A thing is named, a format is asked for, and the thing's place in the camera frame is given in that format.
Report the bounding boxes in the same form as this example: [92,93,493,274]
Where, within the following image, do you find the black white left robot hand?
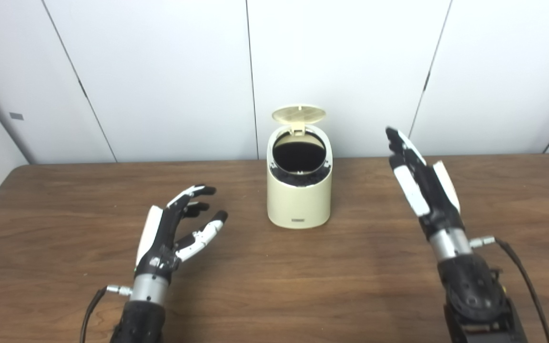
[135,184,228,279]

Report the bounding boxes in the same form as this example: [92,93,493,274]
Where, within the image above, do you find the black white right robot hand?
[385,126,466,241]

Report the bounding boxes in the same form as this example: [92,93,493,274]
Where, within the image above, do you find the cream-colored bin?
[266,121,333,229]

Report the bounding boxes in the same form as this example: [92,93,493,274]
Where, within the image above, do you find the cream round bin lid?
[272,104,326,131]

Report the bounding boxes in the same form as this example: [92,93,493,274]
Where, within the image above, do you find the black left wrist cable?
[80,285,133,343]

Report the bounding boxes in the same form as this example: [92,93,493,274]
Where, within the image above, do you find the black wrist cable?
[80,285,133,343]
[470,236,549,343]

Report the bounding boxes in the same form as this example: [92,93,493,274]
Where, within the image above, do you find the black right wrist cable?
[470,236,549,343]

